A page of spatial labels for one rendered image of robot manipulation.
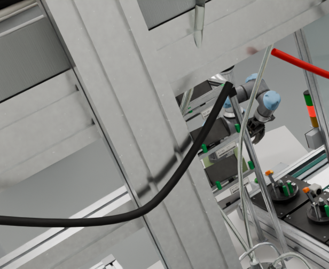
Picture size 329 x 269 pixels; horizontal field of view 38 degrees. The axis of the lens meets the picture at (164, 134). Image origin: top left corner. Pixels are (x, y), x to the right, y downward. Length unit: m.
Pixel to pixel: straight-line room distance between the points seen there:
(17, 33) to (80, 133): 0.13
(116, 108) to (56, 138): 0.08
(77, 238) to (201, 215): 0.16
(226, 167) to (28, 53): 1.34
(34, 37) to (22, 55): 0.02
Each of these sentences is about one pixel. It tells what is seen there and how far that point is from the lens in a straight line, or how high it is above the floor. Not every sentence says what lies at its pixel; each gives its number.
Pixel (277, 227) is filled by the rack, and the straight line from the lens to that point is 1.95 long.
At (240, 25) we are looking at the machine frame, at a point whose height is 2.05.
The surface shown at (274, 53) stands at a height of 2.00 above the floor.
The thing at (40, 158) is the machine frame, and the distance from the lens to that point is 0.56.
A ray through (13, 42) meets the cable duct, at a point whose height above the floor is 2.15.
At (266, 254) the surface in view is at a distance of 2.10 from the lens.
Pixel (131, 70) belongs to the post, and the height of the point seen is 2.07.
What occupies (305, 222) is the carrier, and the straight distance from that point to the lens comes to 2.03.
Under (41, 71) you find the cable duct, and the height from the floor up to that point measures 2.11.
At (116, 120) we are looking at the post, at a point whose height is 2.03.
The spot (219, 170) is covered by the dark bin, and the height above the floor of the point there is 1.34.
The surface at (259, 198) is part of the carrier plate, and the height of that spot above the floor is 0.97.
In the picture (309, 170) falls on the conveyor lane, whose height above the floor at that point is 0.94.
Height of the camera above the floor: 2.19
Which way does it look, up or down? 22 degrees down
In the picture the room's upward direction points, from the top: 23 degrees counter-clockwise
